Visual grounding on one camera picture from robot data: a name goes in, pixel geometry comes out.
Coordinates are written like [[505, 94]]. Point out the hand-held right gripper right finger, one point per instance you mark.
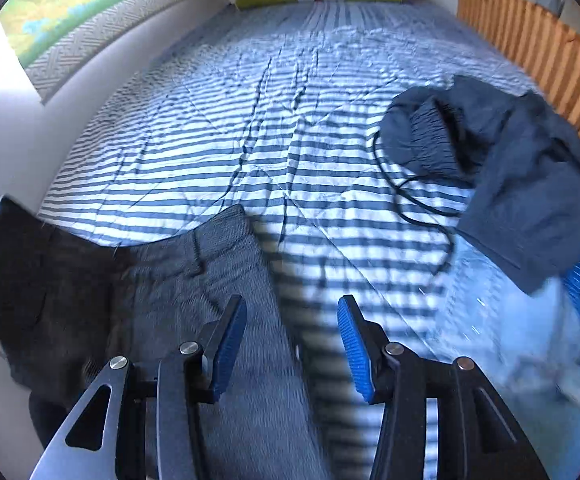
[[354, 350]]

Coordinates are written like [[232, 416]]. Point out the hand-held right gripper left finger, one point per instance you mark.
[[230, 340]]

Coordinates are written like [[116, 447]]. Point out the grey checked pants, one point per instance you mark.
[[179, 280]]

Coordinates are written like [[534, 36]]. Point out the light blue cloth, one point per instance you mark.
[[520, 340]]

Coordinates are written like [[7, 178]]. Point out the dark grey garment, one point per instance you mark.
[[44, 300]]

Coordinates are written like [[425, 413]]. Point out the blue white striped bed quilt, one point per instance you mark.
[[219, 135]]

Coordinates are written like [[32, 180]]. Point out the wooden slatted bench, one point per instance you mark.
[[520, 35]]

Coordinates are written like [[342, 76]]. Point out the grey herringbone wall panel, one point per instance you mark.
[[94, 45]]

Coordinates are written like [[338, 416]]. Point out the green map wall poster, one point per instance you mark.
[[69, 5]]

